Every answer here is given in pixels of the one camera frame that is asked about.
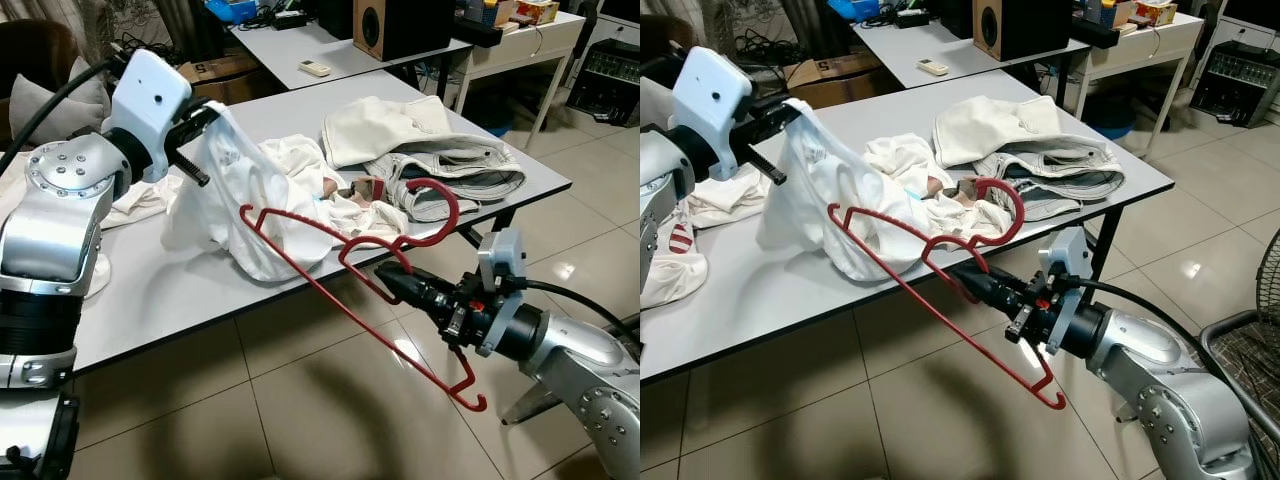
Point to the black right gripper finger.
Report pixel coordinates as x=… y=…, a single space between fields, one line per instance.
x=415 y=274
x=992 y=297
x=420 y=297
x=990 y=274

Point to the red plastic hanger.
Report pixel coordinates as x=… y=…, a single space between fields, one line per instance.
x=1020 y=205
x=455 y=210

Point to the white t-shirt with green patch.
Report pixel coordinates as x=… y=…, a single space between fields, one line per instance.
x=230 y=210
x=820 y=210

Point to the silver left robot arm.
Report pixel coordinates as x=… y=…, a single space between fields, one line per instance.
x=60 y=200
x=665 y=170

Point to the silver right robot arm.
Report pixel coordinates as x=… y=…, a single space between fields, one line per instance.
x=1160 y=365
x=590 y=370

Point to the brown cardboard box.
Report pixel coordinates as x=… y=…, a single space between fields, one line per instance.
x=215 y=72
x=830 y=75

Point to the white cloth with red stripes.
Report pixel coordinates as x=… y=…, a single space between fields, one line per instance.
x=140 y=205
x=720 y=210

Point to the white crumpled garment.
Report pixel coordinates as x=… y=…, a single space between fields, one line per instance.
x=900 y=160
x=300 y=160

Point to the blue plastic box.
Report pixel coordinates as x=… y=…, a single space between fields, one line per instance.
x=852 y=10
x=230 y=12

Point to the grey cushion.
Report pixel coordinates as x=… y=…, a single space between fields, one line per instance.
x=60 y=110
x=655 y=105

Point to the grey side table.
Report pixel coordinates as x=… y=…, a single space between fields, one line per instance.
x=300 y=45
x=920 y=42

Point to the grey metal stand foot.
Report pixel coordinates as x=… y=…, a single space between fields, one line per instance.
x=1128 y=410
x=525 y=408

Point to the white remote control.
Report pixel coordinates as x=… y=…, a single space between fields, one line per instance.
x=933 y=66
x=315 y=68

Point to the black power strip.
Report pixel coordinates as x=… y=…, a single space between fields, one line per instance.
x=290 y=18
x=908 y=17

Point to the dark brown armchair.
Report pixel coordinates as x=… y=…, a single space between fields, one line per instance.
x=665 y=35
x=35 y=45

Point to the cream folded garment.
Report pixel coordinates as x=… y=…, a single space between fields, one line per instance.
x=990 y=130
x=380 y=130

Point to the grey work table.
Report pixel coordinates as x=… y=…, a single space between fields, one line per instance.
x=180 y=290
x=760 y=300

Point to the black audio mixer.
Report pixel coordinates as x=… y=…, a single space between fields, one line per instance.
x=1235 y=85
x=605 y=80

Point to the blue plastic basin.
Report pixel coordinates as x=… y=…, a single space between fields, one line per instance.
x=1110 y=120

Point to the wooden black loudspeaker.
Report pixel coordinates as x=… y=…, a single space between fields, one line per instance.
x=400 y=30
x=1020 y=30

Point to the black floor fan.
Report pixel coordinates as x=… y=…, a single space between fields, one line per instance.
x=1250 y=370

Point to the black tray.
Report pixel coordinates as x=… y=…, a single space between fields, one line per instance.
x=478 y=33
x=1097 y=34

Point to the white desk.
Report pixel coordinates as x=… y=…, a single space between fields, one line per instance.
x=520 y=45
x=1150 y=45

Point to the yellow red carton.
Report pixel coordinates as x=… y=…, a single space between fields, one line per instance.
x=1157 y=13
x=537 y=12

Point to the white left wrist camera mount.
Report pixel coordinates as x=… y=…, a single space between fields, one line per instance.
x=150 y=100
x=710 y=100

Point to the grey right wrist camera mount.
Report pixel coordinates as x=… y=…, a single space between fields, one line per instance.
x=1065 y=255
x=500 y=255

